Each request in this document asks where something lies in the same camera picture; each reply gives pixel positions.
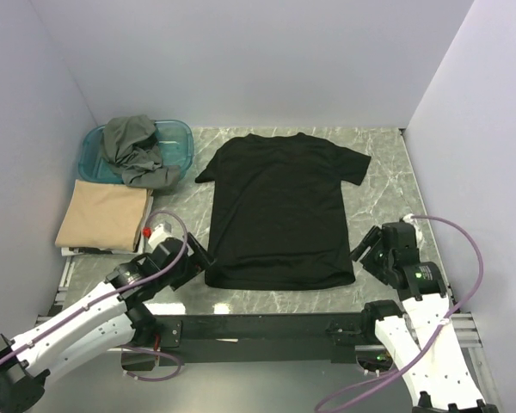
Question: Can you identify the black t shirt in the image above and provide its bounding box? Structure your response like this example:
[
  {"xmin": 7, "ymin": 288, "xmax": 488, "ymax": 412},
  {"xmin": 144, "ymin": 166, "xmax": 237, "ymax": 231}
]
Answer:
[{"xmin": 195, "ymin": 133, "xmax": 372, "ymax": 291}]

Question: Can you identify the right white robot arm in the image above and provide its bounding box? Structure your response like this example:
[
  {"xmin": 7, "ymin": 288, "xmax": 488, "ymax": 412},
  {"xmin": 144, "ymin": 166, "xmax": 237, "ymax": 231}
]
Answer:
[{"xmin": 351, "ymin": 214, "xmax": 498, "ymax": 412}]

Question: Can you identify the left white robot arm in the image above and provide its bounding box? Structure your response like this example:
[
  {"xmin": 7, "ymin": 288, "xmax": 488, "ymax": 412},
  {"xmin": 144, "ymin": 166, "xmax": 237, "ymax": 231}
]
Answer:
[{"xmin": 0, "ymin": 234, "xmax": 216, "ymax": 412}]

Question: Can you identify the folded tan t shirt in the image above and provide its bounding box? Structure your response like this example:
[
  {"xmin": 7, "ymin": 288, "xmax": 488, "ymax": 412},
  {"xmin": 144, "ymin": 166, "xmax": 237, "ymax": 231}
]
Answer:
[{"xmin": 55, "ymin": 180, "xmax": 151, "ymax": 252}]

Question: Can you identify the grey t shirt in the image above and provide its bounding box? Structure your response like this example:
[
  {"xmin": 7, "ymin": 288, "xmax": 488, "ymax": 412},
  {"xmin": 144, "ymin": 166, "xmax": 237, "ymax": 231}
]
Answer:
[{"xmin": 101, "ymin": 114, "xmax": 181, "ymax": 190}]

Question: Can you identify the teal plastic bin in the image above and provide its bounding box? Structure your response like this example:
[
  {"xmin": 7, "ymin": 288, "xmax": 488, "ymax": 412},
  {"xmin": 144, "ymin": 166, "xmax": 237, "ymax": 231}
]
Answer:
[{"xmin": 78, "ymin": 120, "xmax": 194, "ymax": 184}]

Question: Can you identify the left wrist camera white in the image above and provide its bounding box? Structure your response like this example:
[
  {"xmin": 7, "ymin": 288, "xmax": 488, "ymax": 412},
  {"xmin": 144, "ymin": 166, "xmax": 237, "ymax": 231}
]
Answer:
[{"xmin": 142, "ymin": 223, "xmax": 173, "ymax": 250}]

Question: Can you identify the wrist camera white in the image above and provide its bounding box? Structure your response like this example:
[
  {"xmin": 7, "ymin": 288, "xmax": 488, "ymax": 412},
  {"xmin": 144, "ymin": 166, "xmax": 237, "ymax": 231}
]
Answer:
[
  {"xmin": 142, "ymin": 223, "xmax": 173, "ymax": 250},
  {"xmin": 400, "ymin": 213, "xmax": 424, "ymax": 244}
]

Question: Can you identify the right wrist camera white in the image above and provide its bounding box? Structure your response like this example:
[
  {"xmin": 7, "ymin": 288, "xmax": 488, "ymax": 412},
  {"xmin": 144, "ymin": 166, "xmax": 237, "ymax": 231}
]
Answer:
[{"xmin": 400, "ymin": 213, "xmax": 424, "ymax": 244}]

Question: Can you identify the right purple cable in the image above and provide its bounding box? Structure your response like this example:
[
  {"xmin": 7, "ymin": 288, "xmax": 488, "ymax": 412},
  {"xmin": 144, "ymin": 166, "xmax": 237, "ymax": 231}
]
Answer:
[{"xmin": 316, "ymin": 213, "xmax": 485, "ymax": 413}]

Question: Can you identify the aluminium frame rail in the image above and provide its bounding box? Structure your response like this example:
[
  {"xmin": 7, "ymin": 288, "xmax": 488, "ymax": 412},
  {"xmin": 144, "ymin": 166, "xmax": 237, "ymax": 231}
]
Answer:
[{"xmin": 25, "ymin": 313, "xmax": 485, "ymax": 354}]

